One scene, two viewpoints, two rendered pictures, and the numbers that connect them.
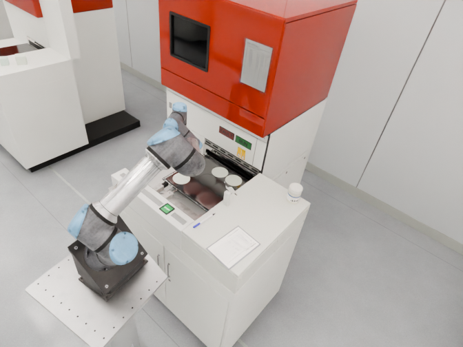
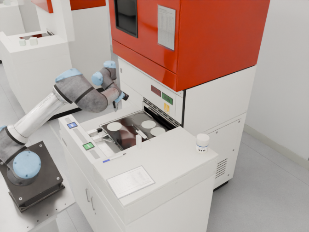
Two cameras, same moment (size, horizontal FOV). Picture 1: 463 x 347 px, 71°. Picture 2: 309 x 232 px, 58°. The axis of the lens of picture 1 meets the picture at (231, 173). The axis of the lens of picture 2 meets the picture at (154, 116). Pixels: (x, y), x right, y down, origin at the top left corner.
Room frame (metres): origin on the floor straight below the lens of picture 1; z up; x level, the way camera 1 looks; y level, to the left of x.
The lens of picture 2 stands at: (0.04, -0.50, 2.01)
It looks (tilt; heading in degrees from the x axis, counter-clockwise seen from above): 33 degrees down; 20
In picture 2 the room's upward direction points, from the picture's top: straight up
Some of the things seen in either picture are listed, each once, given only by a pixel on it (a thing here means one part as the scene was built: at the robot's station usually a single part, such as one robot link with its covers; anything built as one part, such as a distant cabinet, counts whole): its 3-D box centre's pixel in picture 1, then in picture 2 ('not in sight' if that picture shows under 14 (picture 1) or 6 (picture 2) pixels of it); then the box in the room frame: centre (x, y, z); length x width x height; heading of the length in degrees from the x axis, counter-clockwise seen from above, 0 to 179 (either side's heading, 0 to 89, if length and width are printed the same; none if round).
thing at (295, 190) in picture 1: (294, 193); (202, 143); (1.29, -0.34, 1.01); 0.07 x 0.07 x 0.10
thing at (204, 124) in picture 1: (211, 134); (147, 93); (1.73, 0.16, 1.02); 0.82 x 0.03 x 0.40; 55
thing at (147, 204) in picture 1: (151, 206); (81, 144); (1.18, 0.40, 0.89); 0.55 x 0.09 x 0.14; 55
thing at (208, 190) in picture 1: (207, 180); (135, 129); (1.44, 0.13, 0.90); 0.34 x 0.34 x 0.01; 55
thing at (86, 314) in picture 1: (105, 286); (29, 203); (0.77, 0.50, 0.75); 0.45 x 0.44 x 0.13; 153
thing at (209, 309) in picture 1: (201, 249); (131, 193); (1.31, 0.13, 0.41); 0.97 x 0.64 x 0.82; 55
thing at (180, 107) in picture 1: (179, 113); (110, 70); (1.47, 0.31, 1.29); 0.09 x 0.08 x 0.11; 173
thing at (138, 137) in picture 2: (229, 193); (140, 137); (1.21, 0.00, 1.03); 0.06 x 0.04 x 0.13; 145
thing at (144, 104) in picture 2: (229, 164); (159, 118); (1.62, 0.02, 0.89); 0.44 x 0.02 x 0.10; 55
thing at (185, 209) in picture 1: (176, 208); (101, 148); (1.21, 0.27, 0.87); 0.36 x 0.08 x 0.03; 55
